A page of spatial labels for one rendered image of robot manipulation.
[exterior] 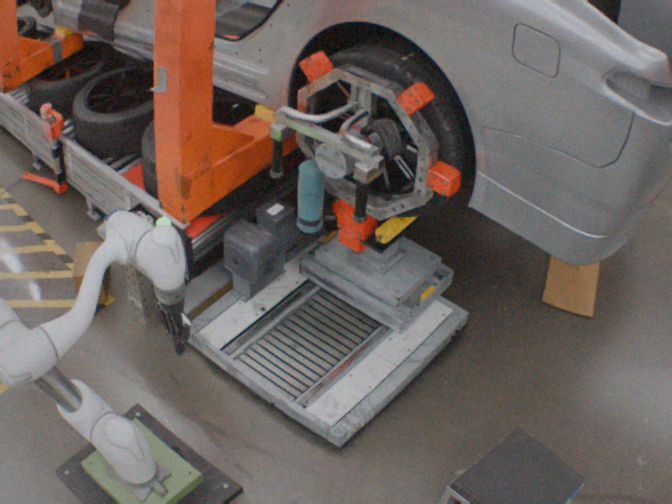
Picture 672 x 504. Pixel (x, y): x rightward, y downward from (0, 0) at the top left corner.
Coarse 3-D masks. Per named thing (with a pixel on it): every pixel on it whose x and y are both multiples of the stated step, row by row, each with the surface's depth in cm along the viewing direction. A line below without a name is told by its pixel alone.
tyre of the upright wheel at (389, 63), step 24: (360, 48) 252; (384, 48) 249; (408, 48) 251; (384, 72) 245; (408, 72) 240; (432, 72) 245; (456, 96) 246; (432, 120) 243; (456, 120) 244; (456, 144) 246; (456, 168) 250; (408, 216) 275
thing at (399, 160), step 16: (320, 96) 271; (336, 96) 279; (320, 112) 276; (352, 112) 271; (384, 112) 261; (336, 128) 285; (400, 128) 258; (400, 160) 268; (352, 176) 283; (384, 176) 276; (400, 176) 286; (384, 192) 278; (400, 192) 275
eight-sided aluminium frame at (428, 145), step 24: (336, 72) 247; (360, 72) 246; (312, 96) 266; (384, 96) 240; (408, 120) 239; (312, 144) 281; (432, 144) 242; (336, 192) 279; (432, 192) 257; (384, 216) 270
